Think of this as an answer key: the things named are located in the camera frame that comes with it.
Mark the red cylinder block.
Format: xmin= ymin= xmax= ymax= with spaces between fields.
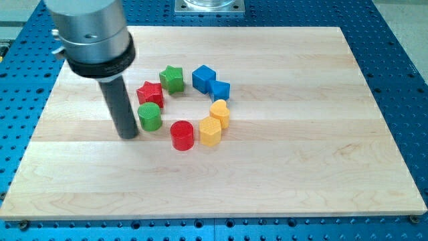
xmin=170 ymin=120 xmax=194 ymax=151

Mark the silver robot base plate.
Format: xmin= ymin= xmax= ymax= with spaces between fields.
xmin=174 ymin=0 xmax=245 ymax=15

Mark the green star block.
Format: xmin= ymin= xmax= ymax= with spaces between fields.
xmin=159 ymin=66 xmax=185 ymax=94

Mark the blue perforated metal table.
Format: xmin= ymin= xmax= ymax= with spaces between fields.
xmin=1 ymin=1 xmax=427 ymax=240

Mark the blue pentagon block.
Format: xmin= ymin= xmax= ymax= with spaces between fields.
xmin=209 ymin=80 xmax=231 ymax=102

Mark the light wooden board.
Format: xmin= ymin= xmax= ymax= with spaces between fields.
xmin=1 ymin=27 xmax=427 ymax=220

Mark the yellow heart block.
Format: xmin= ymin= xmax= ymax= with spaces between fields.
xmin=209 ymin=99 xmax=230 ymax=129

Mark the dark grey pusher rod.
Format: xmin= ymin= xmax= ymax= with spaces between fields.
xmin=98 ymin=76 xmax=138 ymax=139

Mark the red star block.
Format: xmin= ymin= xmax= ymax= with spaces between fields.
xmin=136 ymin=81 xmax=164 ymax=108

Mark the yellow hexagon block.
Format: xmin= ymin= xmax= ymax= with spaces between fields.
xmin=199 ymin=116 xmax=222 ymax=147

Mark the blue cube block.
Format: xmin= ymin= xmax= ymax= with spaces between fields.
xmin=192 ymin=65 xmax=217 ymax=94

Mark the green cylinder block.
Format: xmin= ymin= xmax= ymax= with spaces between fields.
xmin=137 ymin=102 xmax=162 ymax=131

